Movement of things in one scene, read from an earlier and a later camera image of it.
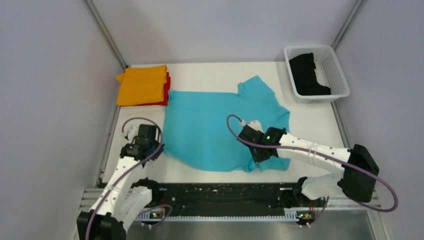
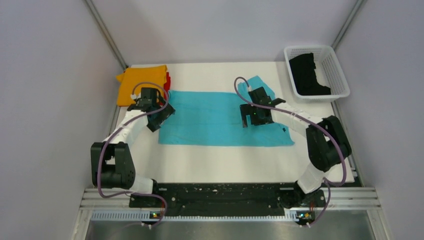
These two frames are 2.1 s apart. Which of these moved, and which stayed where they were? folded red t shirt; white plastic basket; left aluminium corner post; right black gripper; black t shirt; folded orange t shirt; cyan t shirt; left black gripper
Moved: cyan t shirt; right black gripper; left black gripper
Stayed: black t shirt; folded orange t shirt; folded red t shirt; left aluminium corner post; white plastic basket
